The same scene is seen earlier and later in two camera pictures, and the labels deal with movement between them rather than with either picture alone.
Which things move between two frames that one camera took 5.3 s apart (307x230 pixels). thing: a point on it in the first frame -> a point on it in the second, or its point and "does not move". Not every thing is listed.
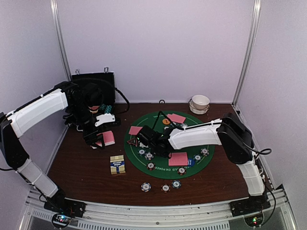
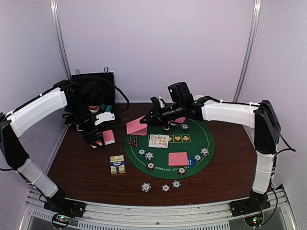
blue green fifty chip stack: (176, 184) does not move
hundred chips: (182, 170) does not move
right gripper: (164, 155) -> (155, 114)
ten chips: (149, 155) does not move
